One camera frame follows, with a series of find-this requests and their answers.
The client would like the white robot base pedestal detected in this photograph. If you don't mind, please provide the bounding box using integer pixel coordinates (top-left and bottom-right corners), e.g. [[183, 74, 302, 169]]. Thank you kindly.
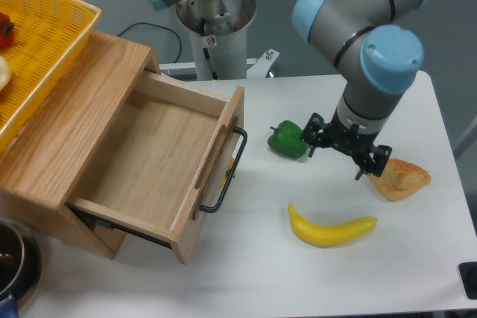
[[176, 0, 256, 81]]

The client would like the baked pastry slice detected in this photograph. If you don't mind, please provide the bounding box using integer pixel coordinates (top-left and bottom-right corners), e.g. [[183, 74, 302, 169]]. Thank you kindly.
[[368, 159, 432, 202]]

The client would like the black cable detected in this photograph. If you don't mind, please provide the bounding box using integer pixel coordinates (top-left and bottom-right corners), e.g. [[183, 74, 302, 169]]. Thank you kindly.
[[116, 22, 183, 64]]

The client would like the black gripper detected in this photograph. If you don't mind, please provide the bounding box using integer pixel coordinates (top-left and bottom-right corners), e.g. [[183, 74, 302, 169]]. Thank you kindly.
[[300, 111, 392, 180]]

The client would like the black corner device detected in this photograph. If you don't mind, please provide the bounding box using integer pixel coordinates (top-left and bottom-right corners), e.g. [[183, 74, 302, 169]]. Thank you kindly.
[[458, 261, 477, 300]]

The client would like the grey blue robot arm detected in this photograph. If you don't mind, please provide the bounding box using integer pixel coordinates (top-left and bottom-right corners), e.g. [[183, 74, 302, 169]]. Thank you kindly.
[[148, 0, 430, 176]]

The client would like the green bell pepper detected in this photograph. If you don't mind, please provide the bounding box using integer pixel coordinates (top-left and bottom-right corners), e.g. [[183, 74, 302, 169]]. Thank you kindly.
[[268, 120, 309, 159]]

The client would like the yellow plastic basket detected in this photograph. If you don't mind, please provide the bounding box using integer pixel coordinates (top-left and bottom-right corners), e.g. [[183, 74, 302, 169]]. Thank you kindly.
[[1, 0, 101, 148]]

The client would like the dark metal pot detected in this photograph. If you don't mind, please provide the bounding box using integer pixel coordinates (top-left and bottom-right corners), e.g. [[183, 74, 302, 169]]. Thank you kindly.
[[1, 220, 42, 317]]

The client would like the black drawer handle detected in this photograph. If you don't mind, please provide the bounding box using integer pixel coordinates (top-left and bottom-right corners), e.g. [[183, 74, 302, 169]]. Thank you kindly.
[[199, 126, 248, 214]]

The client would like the wooden drawer cabinet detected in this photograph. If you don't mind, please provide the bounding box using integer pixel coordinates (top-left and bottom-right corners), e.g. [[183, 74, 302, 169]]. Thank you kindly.
[[1, 31, 159, 258]]

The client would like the yellow bell pepper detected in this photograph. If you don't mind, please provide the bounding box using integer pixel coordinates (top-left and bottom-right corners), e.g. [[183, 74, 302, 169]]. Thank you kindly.
[[221, 157, 235, 187]]

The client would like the wooden top drawer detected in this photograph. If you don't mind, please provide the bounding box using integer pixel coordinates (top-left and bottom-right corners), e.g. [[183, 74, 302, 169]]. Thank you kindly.
[[67, 71, 244, 263]]

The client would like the white round food item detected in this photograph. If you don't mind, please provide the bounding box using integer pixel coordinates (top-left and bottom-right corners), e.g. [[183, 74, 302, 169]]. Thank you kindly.
[[0, 57, 11, 90]]

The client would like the yellow banana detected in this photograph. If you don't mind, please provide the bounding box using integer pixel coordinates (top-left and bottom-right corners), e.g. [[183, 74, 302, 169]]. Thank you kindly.
[[287, 203, 378, 247]]

